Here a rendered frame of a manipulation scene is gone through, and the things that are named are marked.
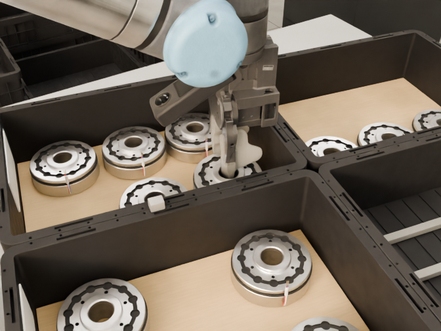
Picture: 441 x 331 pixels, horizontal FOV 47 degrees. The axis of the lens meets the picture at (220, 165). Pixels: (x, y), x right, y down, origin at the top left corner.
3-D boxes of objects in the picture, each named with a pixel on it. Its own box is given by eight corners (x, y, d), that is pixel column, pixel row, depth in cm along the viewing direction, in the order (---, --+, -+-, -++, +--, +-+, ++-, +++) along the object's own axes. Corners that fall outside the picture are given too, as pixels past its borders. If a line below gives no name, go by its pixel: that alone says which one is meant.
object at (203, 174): (203, 207, 71) (203, 204, 70) (187, 160, 78) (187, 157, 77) (272, 194, 73) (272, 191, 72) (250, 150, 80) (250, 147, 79)
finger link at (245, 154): (265, 185, 76) (265, 129, 71) (226, 192, 74) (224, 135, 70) (258, 175, 78) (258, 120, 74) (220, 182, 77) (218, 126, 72)
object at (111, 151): (111, 173, 79) (110, 170, 78) (96, 137, 86) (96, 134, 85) (172, 157, 82) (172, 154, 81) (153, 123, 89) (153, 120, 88)
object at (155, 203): (151, 213, 62) (150, 205, 61) (147, 205, 63) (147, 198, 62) (165, 209, 62) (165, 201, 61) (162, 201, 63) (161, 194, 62)
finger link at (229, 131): (239, 166, 71) (237, 108, 67) (228, 168, 71) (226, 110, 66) (229, 151, 75) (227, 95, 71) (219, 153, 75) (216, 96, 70)
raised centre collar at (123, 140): (123, 157, 81) (122, 154, 80) (115, 140, 84) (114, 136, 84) (152, 149, 82) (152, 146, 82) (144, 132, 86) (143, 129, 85)
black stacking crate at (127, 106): (25, 309, 65) (1, 251, 58) (10, 169, 86) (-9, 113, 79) (302, 226, 76) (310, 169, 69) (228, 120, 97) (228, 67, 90)
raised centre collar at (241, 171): (216, 188, 73) (216, 186, 72) (207, 166, 76) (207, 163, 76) (249, 182, 74) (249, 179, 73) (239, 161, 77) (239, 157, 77)
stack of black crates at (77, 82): (53, 180, 184) (30, 101, 162) (29, 138, 204) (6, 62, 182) (153, 145, 200) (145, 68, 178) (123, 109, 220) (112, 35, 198)
